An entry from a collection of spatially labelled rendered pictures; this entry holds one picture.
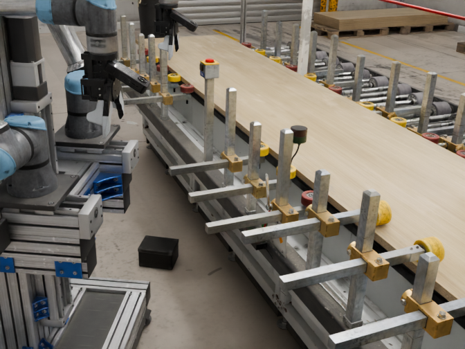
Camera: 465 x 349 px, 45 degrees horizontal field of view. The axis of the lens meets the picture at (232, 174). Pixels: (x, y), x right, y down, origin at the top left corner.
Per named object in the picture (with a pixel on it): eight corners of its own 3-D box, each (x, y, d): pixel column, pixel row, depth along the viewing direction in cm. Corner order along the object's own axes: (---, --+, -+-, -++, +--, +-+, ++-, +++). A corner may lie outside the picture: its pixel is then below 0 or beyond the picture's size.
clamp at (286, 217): (286, 228, 204) (286, 215, 201) (269, 210, 215) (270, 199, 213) (299, 225, 206) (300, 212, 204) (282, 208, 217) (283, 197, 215)
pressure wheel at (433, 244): (427, 239, 165) (409, 239, 173) (432, 266, 165) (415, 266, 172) (443, 235, 167) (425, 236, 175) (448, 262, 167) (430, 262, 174)
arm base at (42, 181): (-2, 196, 172) (-6, 166, 168) (20, 175, 186) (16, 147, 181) (47, 199, 171) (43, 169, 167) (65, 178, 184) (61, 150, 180)
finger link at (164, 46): (157, 59, 218) (159, 37, 220) (172, 60, 218) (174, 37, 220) (156, 56, 215) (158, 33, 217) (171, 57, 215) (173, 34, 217)
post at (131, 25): (132, 92, 404) (129, 23, 384) (131, 91, 407) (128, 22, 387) (137, 91, 405) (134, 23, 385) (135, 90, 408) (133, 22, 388)
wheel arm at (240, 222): (208, 237, 196) (208, 226, 194) (205, 232, 199) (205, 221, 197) (317, 216, 212) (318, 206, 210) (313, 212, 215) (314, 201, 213)
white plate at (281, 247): (284, 257, 208) (286, 234, 203) (254, 224, 229) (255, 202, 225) (285, 257, 208) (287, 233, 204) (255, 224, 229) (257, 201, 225)
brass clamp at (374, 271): (370, 282, 158) (373, 266, 155) (344, 257, 169) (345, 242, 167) (389, 278, 160) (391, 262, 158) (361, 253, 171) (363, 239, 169)
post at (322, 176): (308, 298, 197) (321, 172, 177) (302, 293, 200) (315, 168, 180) (316, 296, 198) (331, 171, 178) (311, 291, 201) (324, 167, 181)
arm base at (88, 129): (59, 138, 217) (56, 113, 213) (72, 124, 230) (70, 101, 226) (97, 140, 216) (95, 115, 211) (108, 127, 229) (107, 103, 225)
